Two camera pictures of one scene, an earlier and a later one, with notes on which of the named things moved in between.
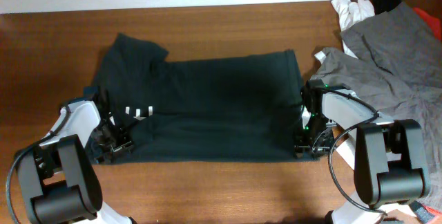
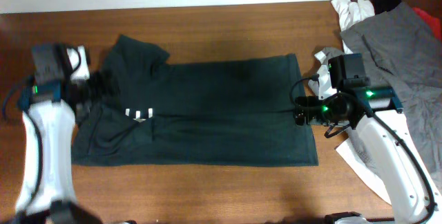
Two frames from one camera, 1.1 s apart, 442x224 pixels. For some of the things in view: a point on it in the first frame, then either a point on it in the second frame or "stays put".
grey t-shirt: x=397 y=70 stays put
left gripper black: x=126 y=142 to x=107 y=90
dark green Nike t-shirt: x=230 y=109 stays put
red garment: x=433 y=23 stays put
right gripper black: x=320 y=148 to x=311 y=102
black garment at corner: x=385 y=1 stays put
